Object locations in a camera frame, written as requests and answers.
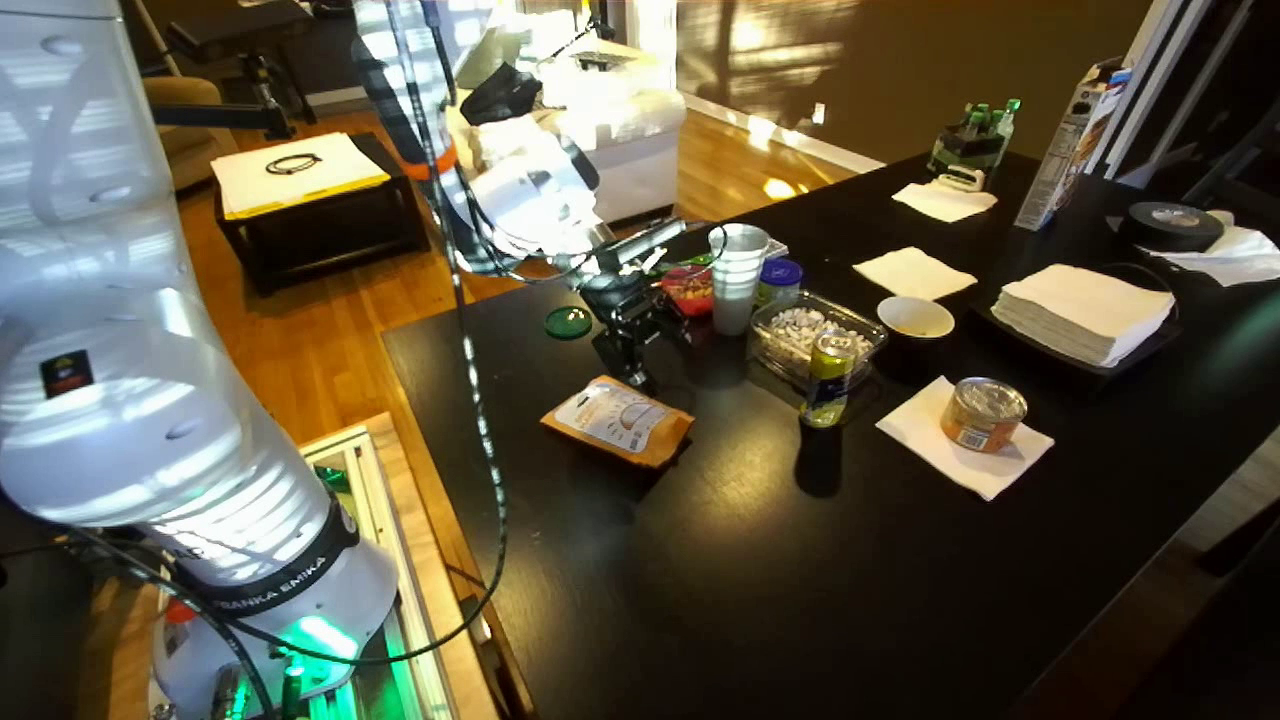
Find clear plastic food container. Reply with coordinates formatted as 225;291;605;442
744;286;894;402

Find black round object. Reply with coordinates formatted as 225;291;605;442
1116;196;1223;256

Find green round lid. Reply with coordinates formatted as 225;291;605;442
540;304;597;345

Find white orange snack packet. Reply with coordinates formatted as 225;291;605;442
537;372;700;472

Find white bag with black print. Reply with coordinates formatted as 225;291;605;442
207;127;395;223

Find white plastic cup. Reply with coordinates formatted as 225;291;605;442
705;220;776;340

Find green toy figures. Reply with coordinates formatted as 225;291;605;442
930;92;1027;175

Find black box with white top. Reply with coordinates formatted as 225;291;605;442
212;130;432;294

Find dark bottle with yellow liquid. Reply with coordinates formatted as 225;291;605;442
791;323;856;500

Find grey step ladder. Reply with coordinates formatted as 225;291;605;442
1104;0;1280;205

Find stack of white napkins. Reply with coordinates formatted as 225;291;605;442
990;260;1182;372

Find red bowl with snacks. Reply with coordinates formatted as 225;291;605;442
656;260;721;323

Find white cloth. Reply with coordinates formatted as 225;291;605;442
1172;206;1280;291

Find orange cereal box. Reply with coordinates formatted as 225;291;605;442
1013;57;1134;236

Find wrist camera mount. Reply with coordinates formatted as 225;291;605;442
573;217;695;280

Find small jar with blue lid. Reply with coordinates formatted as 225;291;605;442
756;256;807;317

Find olive armchair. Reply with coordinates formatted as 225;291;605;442
140;71;231;192

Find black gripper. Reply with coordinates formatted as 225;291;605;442
579;267;673;391

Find white paper napkin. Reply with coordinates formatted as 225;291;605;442
853;243;979;304
890;170;1001;226
871;372;1057;504

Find small white bowl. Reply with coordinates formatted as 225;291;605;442
871;291;960;345

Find tin can with orange label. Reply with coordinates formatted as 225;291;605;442
936;372;1032;455

